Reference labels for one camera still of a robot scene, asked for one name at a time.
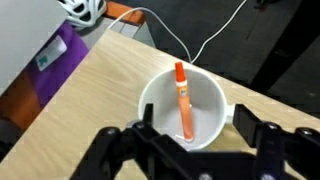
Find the orange brown box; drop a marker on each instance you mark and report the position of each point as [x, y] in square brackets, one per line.
[18, 103]

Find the orange marker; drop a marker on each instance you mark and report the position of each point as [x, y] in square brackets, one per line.
[184, 103]

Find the purple bag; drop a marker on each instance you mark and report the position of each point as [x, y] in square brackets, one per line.
[63, 63]

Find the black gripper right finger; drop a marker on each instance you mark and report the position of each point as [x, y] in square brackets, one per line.
[283, 150]

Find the white ceramic mug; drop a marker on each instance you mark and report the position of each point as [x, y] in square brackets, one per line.
[206, 100]

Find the white bicycle helmet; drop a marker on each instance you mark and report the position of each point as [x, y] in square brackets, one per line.
[83, 11]

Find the white board panel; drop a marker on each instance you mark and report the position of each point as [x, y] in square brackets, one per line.
[23, 33]

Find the white label with teal print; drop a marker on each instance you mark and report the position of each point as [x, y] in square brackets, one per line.
[50, 53]

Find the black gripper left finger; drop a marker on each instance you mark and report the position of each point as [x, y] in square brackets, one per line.
[133, 153]

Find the orange seat edge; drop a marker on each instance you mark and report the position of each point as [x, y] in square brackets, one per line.
[125, 12]

